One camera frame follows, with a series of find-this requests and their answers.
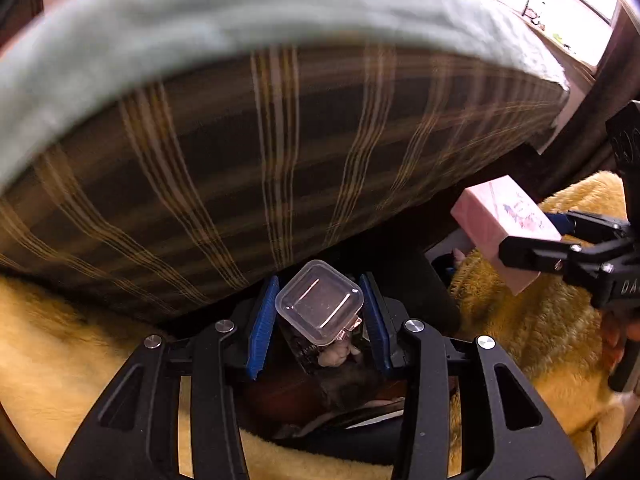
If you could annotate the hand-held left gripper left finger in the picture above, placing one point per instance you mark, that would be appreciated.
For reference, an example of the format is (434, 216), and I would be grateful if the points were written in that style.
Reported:
(260, 332)

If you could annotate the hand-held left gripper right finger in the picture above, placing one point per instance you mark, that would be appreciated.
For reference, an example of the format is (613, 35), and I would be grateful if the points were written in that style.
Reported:
(375, 332)

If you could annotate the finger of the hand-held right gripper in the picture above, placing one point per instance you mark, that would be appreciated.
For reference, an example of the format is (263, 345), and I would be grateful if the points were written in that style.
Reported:
(590, 225)
(530, 252)

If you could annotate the pink box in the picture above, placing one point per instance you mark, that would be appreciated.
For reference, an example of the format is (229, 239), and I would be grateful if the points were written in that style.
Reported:
(495, 215)

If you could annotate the clear plastic box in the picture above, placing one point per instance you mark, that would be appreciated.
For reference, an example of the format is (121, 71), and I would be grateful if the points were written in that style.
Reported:
(315, 305)

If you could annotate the person's right hand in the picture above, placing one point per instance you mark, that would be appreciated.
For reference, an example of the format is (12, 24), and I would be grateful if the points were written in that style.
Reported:
(612, 332)

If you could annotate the crumpled pinkish tissue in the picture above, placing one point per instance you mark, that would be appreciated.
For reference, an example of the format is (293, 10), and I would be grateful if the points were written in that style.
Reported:
(335, 355)

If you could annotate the yellow fluffy rug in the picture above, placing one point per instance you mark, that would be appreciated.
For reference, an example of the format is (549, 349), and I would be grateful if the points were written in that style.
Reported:
(525, 320)

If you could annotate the dark plaid mattress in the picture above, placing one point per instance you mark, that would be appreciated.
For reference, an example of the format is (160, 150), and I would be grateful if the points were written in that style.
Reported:
(200, 185)

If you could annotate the bright window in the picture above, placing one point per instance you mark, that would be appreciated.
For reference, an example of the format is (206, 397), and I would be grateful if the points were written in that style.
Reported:
(575, 10)

